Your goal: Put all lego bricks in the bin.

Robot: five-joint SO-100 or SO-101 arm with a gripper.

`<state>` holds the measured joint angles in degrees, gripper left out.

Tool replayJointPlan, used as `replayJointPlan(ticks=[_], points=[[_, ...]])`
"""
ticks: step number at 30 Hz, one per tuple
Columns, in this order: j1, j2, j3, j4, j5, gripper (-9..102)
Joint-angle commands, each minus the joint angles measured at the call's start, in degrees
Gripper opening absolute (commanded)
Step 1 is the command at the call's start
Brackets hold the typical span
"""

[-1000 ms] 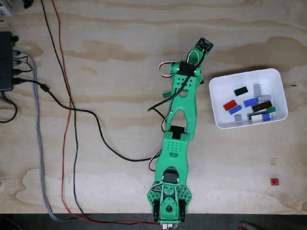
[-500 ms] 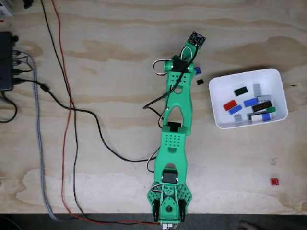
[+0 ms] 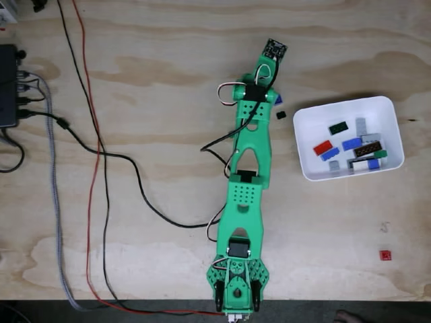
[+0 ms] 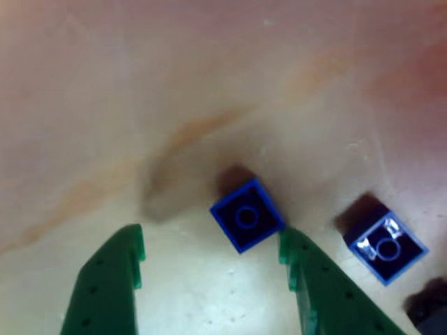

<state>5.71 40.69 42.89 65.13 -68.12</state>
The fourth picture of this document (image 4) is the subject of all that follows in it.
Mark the small blue lego brick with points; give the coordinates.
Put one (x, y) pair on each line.
(401, 260)
(260, 223)

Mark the small black lego brick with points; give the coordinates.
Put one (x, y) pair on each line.
(427, 303)

